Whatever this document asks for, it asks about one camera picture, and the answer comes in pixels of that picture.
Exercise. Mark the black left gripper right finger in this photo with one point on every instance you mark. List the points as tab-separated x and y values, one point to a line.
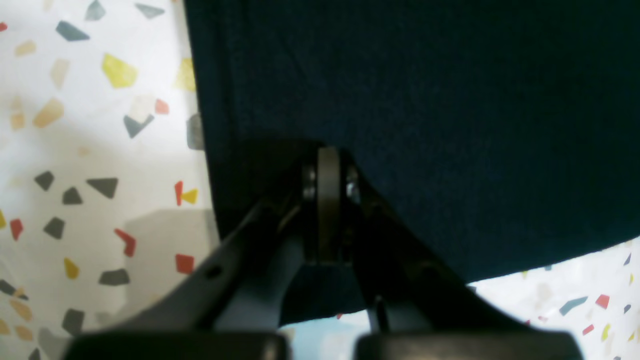
418	309

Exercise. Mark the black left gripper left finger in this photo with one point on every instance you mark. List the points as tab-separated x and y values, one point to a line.
231	307

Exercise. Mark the black t-shirt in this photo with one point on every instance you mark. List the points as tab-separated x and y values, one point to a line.
504	133

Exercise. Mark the terrazzo pattern tablecloth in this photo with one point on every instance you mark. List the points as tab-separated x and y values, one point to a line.
106	197

